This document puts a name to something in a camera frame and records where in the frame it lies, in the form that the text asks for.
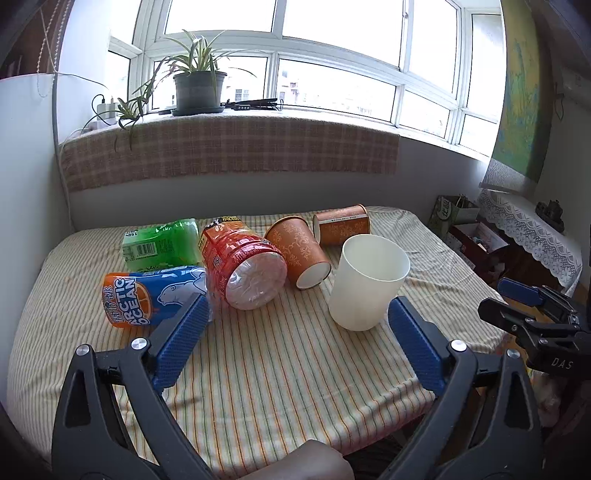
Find lace covered side table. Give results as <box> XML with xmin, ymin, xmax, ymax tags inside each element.
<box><xmin>478</xmin><ymin>189</ymin><xmax>583</xmax><ymax>289</ymax></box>

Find blue and orange drink bottle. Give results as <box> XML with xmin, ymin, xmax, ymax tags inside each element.
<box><xmin>102</xmin><ymin>265</ymin><xmax>215</xmax><ymax>329</ymax></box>

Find potted spider plant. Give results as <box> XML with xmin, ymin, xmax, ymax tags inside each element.
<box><xmin>83</xmin><ymin>29</ymin><xmax>257</xmax><ymax>151</ymax></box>

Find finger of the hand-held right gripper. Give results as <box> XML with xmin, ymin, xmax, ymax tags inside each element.
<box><xmin>477</xmin><ymin>298</ymin><xmax>580</xmax><ymax>344</ymax></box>
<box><xmin>497</xmin><ymin>278</ymin><xmax>575</xmax><ymax>319</ymax></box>

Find plaid windowsill cloth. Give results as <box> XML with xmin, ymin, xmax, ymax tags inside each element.
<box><xmin>60</xmin><ymin>113</ymin><xmax>400</xmax><ymax>192</ymax></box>

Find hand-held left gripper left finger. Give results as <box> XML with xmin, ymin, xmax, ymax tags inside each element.
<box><xmin>52</xmin><ymin>294</ymin><xmax>218</xmax><ymax>480</ymax></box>

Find green snack packet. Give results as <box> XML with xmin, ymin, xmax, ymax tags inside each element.
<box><xmin>121</xmin><ymin>218</ymin><xmax>204</xmax><ymax>272</ymax></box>

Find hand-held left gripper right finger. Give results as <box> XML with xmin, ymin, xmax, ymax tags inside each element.
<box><xmin>379</xmin><ymin>296</ymin><xmax>546</xmax><ymax>480</ymax></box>

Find white plug charger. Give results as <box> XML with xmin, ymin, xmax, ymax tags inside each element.
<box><xmin>96</xmin><ymin>93</ymin><xmax>119</xmax><ymax>126</ymax></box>

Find green paper bag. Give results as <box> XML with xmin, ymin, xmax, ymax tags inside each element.
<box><xmin>427</xmin><ymin>195</ymin><xmax>481</xmax><ymax>236</ymax></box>

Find orange floral paper cup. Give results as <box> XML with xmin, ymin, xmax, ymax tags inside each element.
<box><xmin>264</xmin><ymin>216</ymin><xmax>332</xmax><ymax>291</ymax></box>

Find dark figurine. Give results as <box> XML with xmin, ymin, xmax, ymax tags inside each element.
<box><xmin>536</xmin><ymin>199</ymin><xmax>566</xmax><ymax>234</ymax></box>

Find black hair straightener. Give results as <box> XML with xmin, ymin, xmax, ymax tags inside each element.
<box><xmin>221</xmin><ymin>97</ymin><xmax>284</xmax><ymax>112</ymax></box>

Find person's leg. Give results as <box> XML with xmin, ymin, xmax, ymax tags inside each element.
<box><xmin>245</xmin><ymin>439</ymin><xmax>356</xmax><ymax>480</ymax></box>

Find white panel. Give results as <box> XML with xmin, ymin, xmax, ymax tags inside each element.
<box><xmin>0</xmin><ymin>72</ymin><xmax>75</xmax><ymax>361</ymax></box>

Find red snack canister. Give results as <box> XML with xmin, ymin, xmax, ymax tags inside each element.
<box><xmin>198</xmin><ymin>216</ymin><xmax>289</xmax><ymax>310</ymax></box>

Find red cardboard box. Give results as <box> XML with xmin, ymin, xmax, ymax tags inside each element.
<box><xmin>445</xmin><ymin>222</ymin><xmax>511</xmax><ymax>274</ymax></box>

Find white window frame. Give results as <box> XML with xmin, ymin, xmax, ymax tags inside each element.
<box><xmin>108</xmin><ymin>0</ymin><xmax>509</xmax><ymax>158</ymax></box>

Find wall poster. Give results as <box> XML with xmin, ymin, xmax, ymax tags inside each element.
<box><xmin>479</xmin><ymin>0</ymin><xmax>557</xmax><ymax>195</ymax></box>

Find orange paper cup white label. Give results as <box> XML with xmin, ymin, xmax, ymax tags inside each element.
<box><xmin>312</xmin><ymin>204</ymin><xmax>371</xmax><ymax>247</ymax></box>

